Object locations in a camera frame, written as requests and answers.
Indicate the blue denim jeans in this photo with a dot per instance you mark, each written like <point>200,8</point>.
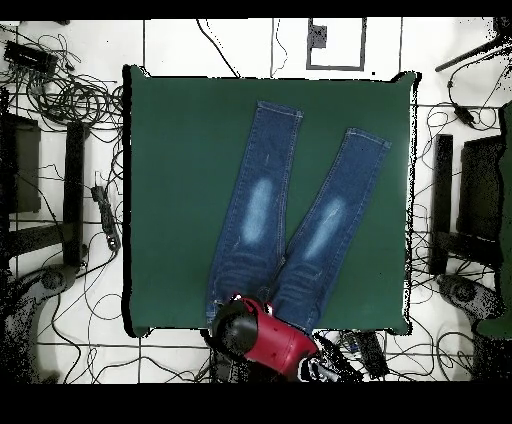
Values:
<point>256,224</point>

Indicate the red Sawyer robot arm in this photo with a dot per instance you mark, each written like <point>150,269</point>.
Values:
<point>276,340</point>

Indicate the black flat panel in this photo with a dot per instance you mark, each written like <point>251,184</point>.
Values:
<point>480,188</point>
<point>26,168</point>

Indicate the wide black power strip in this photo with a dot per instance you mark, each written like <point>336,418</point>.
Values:
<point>372,356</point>

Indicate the dark green table cloth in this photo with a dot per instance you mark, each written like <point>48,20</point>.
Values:
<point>180,200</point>

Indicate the long black power strip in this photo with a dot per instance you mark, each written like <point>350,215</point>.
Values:
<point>106,216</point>

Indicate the dark stand base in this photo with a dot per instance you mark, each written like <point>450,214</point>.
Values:
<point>464,292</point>
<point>52,280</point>

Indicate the black upright stand bar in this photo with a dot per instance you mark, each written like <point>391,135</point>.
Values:
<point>442,192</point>
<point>74,192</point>

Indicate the black power adapter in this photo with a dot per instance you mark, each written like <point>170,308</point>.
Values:
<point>464,114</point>

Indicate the black tripod leg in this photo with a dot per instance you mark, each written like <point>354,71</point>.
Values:
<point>468,54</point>

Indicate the black box device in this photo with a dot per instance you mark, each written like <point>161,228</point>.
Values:
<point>30,58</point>

